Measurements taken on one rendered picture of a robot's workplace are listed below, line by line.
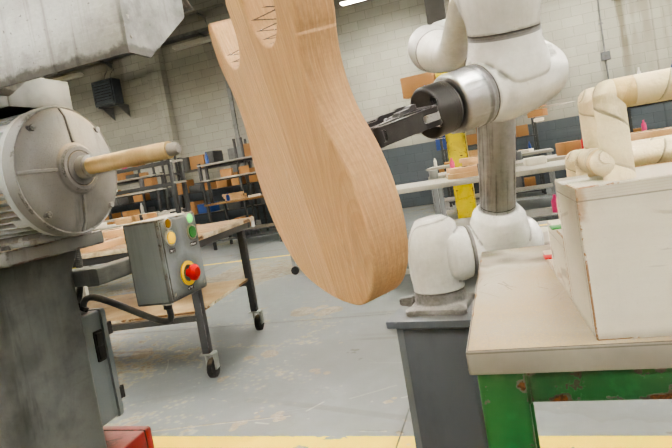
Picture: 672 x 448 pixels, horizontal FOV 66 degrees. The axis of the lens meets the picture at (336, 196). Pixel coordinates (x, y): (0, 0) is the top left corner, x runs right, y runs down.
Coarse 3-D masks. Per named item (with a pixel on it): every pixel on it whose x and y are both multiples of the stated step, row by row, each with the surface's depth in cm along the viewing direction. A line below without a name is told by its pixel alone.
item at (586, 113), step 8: (584, 104) 64; (592, 104) 64; (584, 112) 64; (592, 112) 64; (584, 120) 64; (592, 120) 64; (584, 128) 65; (592, 128) 64; (584, 136) 65; (592, 136) 64; (584, 144) 65; (592, 144) 64; (592, 176) 65
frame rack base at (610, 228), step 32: (576, 192) 56; (608, 192) 56; (640, 192) 55; (576, 224) 59; (608, 224) 56; (640, 224) 55; (576, 256) 62; (608, 256) 56; (640, 256) 55; (576, 288) 66; (608, 288) 56; (640, 288) 56; (608, 320) 57; (640, 320) 56
